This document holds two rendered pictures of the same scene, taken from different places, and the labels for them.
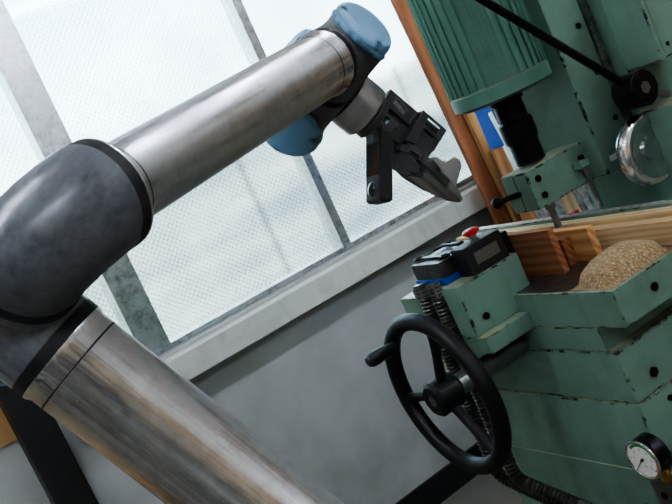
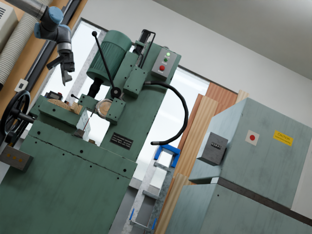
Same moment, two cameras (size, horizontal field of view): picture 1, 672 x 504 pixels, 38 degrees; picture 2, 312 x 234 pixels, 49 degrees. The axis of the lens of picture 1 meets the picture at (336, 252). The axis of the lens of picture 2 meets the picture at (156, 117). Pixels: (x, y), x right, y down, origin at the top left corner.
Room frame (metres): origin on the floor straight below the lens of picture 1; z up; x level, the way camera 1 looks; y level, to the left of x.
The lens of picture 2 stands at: (-0.02, -1.54, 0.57)
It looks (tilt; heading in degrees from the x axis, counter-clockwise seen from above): 16 degrees up; 24
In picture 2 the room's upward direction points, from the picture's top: 23 degrees clockwise
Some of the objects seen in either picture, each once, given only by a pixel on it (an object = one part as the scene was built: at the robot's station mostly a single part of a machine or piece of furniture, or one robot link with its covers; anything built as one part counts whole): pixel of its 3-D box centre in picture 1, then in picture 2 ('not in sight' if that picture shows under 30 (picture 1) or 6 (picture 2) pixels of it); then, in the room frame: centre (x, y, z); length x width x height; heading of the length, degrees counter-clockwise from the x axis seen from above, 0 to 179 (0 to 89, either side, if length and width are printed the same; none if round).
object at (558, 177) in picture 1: (550, 181); (89, 105); (1.65, -0.39, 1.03); 0.14 x 0.07 x 0.09; 116
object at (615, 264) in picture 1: (617, 257); (60, 104); (1.41, -0.38, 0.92); 0.14 x 0.09 x 0.04; 116
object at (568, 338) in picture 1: (563, 309); (61, 131); (1.62, -0.32, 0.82); 0.40 x 0.21 x 0.04; 26
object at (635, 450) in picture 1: (652, 459); (10, 139); (1.32, -0.29, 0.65); 0.06 x 0.04 x 0.08; 26
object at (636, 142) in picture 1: (646, 149); (106, 108); (1.58, -0.54, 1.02); 0.12 x 0.03 x 0.12; 116
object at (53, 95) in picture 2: (457, 256); (54, 98); (1.58, -0.18, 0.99); 0.13 x 0.11 x 0.06; 26
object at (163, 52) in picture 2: not in sight; (163, 64); (1.65, -0.72, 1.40); 0.10 x 0.06 x 0.16; 116
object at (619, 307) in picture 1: (519, 296); (58, 121); (1.63, -0.26, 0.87); 0.61 x 0.30 x 0.06; 26
